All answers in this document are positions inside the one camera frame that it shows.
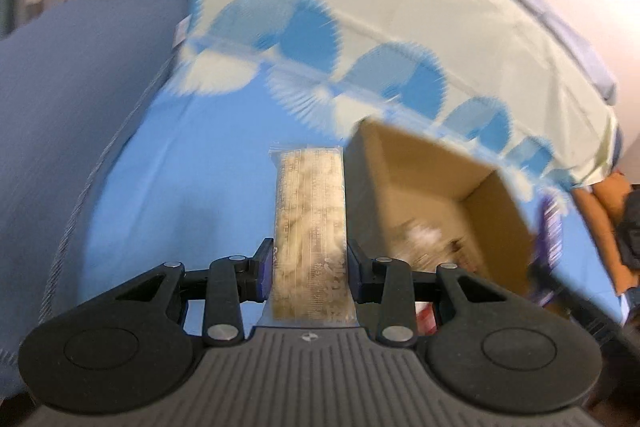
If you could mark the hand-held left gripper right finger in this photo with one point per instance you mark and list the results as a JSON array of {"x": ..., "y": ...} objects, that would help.
[{"x": 355, "y": 274}]

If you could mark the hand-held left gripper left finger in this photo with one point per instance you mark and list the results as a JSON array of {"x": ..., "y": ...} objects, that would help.
[{"x": 264, "y": 272}]

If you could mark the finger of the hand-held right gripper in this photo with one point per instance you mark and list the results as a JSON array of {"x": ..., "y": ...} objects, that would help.
[{"x": 565, "y": 294}]

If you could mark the clear nut bar packet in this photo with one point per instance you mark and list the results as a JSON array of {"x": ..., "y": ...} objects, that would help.
[{"x": 310, "y": 227}]

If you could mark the purple snack packet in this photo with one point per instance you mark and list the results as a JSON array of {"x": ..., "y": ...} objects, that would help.
[{"x": 550, "y": 227}]

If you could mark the cardboard box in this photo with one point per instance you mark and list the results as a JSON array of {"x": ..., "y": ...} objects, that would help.
[{"x": 415, "y": 172}]

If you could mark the orange pillow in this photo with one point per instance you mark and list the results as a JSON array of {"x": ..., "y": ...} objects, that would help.
[{"x": 600, "y": 217}]

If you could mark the black bag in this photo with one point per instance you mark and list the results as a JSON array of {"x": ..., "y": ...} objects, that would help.
[{"x": 631, "y": 232}]

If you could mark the blue white fan-print sheet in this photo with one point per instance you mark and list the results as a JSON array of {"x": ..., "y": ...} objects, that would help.
[{"x": 210, "y": 187}]

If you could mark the light blue bed cover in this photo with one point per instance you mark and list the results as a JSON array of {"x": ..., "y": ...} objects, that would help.
[{"x": 597, "y": 74}]

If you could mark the blue fabric cushion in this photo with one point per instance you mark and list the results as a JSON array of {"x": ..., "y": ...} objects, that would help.
[{"x": 65, "y": 132}]

